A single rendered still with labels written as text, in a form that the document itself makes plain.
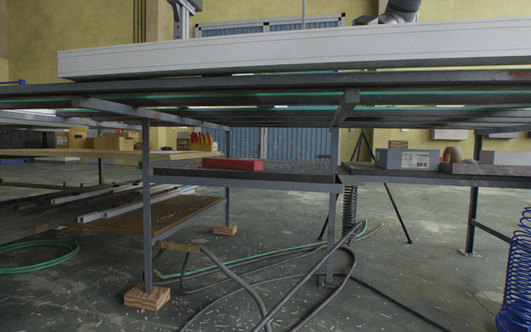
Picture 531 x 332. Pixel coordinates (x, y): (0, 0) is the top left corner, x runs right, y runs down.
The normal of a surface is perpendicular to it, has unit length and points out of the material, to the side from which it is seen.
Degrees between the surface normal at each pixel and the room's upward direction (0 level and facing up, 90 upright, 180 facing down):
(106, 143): 90
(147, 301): 90
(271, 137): 90
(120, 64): 90
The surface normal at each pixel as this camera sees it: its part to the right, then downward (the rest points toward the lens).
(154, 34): -0.20, 0.07
